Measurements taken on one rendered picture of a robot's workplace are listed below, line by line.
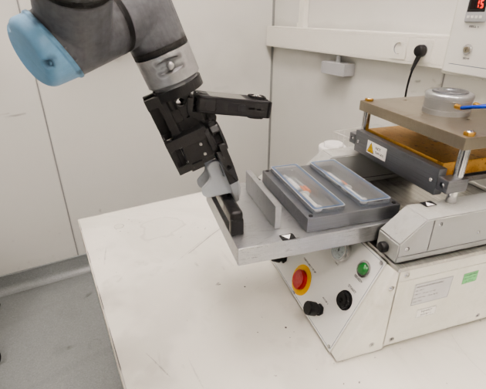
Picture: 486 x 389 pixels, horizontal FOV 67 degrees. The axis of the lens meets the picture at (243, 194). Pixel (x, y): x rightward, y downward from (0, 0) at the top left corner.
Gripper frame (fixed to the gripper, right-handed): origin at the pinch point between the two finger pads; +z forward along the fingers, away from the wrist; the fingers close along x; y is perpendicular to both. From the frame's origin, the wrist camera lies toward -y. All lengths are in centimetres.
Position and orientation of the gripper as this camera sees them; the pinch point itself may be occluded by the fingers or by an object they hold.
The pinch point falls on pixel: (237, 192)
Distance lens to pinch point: 61.2
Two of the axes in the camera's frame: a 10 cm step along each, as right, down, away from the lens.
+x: 3.0, 4.2, -8.6
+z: 3.3, 8.0, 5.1
